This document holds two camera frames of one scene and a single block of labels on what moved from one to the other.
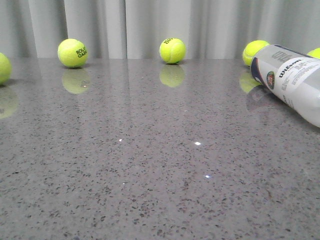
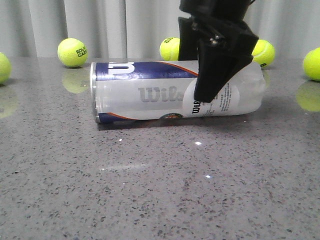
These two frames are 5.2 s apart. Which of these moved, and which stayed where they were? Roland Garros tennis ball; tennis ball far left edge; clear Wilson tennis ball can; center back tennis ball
Moved: clear Wilson tennis ball can
Stayed: center back tennis ball; Roland Garros tennis ball; tennis ball far left edge
